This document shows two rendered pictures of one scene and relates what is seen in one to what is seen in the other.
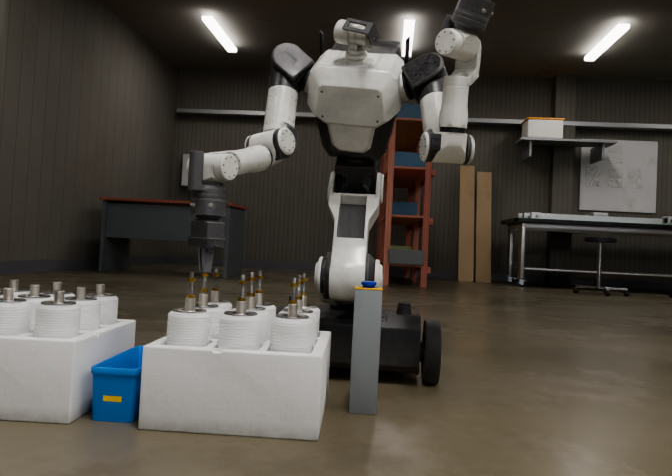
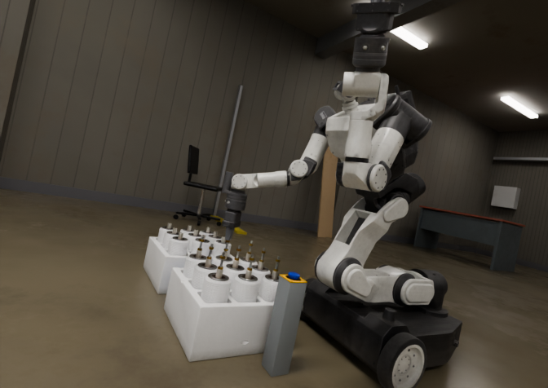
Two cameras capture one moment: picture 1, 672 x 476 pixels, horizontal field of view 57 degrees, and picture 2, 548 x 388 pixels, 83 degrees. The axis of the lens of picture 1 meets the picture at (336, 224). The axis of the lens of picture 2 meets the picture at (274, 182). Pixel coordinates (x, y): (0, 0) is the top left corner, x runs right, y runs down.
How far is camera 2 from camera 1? 1.27 m
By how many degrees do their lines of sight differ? 56
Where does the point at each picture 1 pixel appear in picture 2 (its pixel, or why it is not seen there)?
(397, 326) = (369, 325)
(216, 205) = (231, 202)
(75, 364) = (165, 267)
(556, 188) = not seen: outside the picture
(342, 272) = (323, 265)
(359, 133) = not seen: hidden behind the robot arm
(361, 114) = not seen: hidden behind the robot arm
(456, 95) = (351, 128)
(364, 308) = (280, 292)
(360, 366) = (271, 333)
